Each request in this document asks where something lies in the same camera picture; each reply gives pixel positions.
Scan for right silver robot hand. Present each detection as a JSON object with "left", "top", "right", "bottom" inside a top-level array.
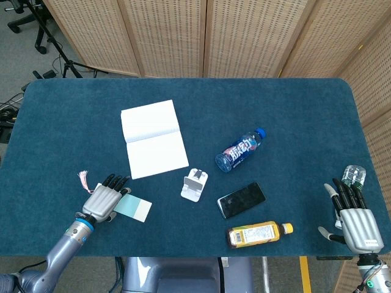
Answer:
[{"left": 317, "top": 178, "right": 385, "bottom": 254}]

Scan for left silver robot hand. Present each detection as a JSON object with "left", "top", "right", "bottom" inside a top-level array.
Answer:
[{"left": 81, "top": 173, "right": 132, "bottom": 223}]

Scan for teal cream bookmark with tassel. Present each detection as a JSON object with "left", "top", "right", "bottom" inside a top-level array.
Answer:
[{"left": 78, "top": 170, "right": 153, "bottom": 223}]

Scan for clear empty plastic bottle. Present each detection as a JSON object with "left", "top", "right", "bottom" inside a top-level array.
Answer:
[{"left": 334, "top": 164, "right": 367, "bottom": 230}]

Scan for yellow floor tape strip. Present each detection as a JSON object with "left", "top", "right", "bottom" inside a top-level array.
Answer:
[{"left": 299, "top": 256, "right": 313, "bottom": 293}]

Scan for open white notebook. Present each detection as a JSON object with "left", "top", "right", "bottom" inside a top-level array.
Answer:
[{"left": 120, "top": 99, "right": 189, "bottom": 180}]

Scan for white folding phone stand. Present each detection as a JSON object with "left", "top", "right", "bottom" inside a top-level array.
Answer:
[{"left": 180, "top": 168, "right": 209, "bottom": 202}]

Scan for yellow-label tea bottle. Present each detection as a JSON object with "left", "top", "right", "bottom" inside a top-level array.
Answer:
[{"left": 226, "top": 220, "right": 294, "bottom": 249}]

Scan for white table leg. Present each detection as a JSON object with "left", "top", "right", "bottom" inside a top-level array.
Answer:
[{"left": 261, "top": 256, "right": 272, "bottom": 293}]

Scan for grey-blue robot torso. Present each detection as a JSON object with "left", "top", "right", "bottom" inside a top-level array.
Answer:
[{"left": 122, "top": 256, "right": 254, "bottom": 293}]

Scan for black smartphone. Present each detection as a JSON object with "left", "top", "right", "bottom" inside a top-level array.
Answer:
[{"left": 217, "top": 181, "right": 267, "bottom": 220}]

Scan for black tripod stand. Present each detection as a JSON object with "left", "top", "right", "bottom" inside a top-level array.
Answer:
[{"left": 26, "top": 0, "right": 108, "bottom": 79}]

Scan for blue sports drink bottle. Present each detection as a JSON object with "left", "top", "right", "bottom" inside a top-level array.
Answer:
[{"left": 214, "top": 128, "right": 267, "bottom": 173}]

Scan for dark teal table cloth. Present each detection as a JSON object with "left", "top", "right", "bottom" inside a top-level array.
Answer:
[{"left": 0, "top": 78, "right": 391, "bottom": 258}]

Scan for black office chair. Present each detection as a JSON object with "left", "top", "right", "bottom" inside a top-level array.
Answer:
[{"left": 5, "top": 0, "right": 51, "bottom": 55}]

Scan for wooden rattan folding screen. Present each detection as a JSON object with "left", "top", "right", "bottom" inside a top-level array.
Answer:
[{"left": 42, "top": 0, "right": 391, "bottom": 293}]

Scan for black floor cables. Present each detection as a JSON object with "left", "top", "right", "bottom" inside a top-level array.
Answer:
[{"left": 0, "top": 91, "right": 24, "bottom": 126}]

